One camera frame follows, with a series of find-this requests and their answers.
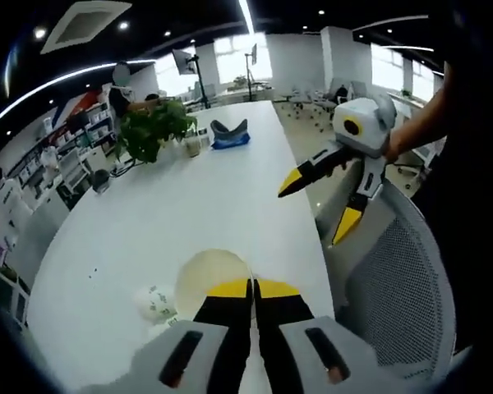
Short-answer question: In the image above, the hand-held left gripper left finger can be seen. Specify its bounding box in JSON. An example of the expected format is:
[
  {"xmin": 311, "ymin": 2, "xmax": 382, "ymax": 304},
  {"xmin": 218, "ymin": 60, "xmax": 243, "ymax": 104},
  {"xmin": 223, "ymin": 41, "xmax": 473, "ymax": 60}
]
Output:
[{"xmin": 81, "ymin": 277, "xmax": 255, "ymax": 394}]

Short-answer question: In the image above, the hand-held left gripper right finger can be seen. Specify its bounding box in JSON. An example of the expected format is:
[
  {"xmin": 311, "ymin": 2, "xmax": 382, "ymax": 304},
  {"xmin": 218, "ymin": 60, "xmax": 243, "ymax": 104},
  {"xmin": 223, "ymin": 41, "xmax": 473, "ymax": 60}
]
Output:
[{"xmin": 253, "ymin": 277, "xmax": 399, "ymax": 394}]

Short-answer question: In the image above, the cream round bowl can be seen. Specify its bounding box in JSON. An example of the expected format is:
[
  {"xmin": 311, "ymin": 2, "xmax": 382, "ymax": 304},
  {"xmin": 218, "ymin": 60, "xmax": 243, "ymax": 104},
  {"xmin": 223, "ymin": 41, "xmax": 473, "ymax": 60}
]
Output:
[{"xmin": 174, "ymin": 248, "xmax": 258, "ymax": 362}]

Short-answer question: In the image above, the person's right hand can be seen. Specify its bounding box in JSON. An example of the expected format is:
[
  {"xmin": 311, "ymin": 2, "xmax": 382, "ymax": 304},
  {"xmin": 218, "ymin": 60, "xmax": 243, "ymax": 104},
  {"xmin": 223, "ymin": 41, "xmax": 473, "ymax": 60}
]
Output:
[{"xmin": 331, "ymin": 152, "xmax": 363, "ymax": 176}]

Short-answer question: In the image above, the blue tissue packet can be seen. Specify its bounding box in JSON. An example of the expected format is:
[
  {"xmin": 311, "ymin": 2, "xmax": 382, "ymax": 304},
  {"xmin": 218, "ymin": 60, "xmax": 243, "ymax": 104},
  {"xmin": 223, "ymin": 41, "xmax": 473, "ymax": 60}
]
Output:
[{"xmin": 210, "ymin": 132, "xmax": 252, "ymax": 151}]

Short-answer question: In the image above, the grey mesh office chair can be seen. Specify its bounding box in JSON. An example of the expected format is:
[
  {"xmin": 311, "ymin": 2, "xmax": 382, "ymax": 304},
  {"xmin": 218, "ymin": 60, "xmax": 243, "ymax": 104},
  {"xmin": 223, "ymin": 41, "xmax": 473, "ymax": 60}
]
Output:
[{"xmin": 315, "ymin": 163, "xmax": 458, "ymax": 381}]

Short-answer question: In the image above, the grey curved cradle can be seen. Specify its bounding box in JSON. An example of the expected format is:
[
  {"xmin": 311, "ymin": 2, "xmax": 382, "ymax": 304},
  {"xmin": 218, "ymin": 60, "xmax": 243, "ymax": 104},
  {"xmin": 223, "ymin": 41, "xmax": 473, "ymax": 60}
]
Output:
[{"xmin": 210, "ymin": 118, "xmax": 250, "ymax": 140}]

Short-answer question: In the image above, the glass jar with beige contents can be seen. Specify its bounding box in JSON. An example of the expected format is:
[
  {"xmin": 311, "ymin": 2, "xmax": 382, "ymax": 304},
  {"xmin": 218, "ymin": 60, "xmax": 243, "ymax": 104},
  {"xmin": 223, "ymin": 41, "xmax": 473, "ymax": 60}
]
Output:
[{"xmin": 184, "ymin": 136, "xmax": 202, "ymax": 158}]

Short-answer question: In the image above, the small monitor on thin stand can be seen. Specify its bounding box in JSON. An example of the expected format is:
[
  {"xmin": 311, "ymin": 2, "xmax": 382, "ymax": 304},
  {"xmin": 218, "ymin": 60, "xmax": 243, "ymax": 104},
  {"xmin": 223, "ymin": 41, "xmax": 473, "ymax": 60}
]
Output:
[{"xmin": 245, "ymin": 42, "xmax": 260, "ymax": 102}]

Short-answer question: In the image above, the white table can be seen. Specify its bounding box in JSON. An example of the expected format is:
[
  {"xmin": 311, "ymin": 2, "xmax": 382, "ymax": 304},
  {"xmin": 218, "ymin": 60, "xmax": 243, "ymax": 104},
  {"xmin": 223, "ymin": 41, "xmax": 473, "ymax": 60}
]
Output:
[{"xmin": 26, "ymin": 100, "xmax": 338, "ymax": 393}]

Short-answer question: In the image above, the green potted plant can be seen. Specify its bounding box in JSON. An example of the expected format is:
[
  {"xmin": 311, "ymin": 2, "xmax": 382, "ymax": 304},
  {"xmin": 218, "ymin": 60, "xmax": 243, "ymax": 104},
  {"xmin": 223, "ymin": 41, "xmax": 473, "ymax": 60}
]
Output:
[{"xmin": 116, "ymin": 99, "xmax": 199, "ymax": 163}]

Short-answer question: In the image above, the large monitor on black stand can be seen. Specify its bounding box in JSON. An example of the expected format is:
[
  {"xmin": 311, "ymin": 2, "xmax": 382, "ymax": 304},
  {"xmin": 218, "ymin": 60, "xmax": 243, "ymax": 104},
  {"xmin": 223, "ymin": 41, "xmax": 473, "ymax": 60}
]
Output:
[{"xmin": 171, "ymin": 48, "xmax": 214, "ymax": 110}]

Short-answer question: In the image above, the dark grey round object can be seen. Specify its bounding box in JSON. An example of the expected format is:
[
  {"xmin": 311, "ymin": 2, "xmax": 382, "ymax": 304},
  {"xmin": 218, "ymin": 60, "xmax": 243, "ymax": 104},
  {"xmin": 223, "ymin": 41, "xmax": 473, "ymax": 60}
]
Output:
[{"xmin": 90, "ymin": 168, "xmax": 112, "ymax": 192}]

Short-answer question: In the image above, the curved ceiling strip light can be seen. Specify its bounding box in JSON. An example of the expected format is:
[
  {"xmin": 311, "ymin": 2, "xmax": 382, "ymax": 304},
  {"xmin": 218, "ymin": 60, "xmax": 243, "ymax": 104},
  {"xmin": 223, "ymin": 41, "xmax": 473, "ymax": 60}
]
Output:
[{"xmin": 0, "ymin": 59, "xmax": 158, "ymax": 135}]

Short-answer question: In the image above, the ceiling air vent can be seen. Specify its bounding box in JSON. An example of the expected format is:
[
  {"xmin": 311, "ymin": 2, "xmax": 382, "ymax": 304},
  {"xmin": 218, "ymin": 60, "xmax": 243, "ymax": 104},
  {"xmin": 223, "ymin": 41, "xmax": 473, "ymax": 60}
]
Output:
[{"xmin": 39, "ymin": 0, "xmax": 133, "ymax": 56}]

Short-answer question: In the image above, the black cable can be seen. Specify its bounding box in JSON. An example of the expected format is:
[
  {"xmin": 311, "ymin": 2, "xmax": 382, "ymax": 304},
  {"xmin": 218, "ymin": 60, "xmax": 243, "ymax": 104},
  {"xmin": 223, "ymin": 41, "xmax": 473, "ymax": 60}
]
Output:
[{"xmin": 112, "ymin": 157, "xmax": 137, "ymax": 174}]

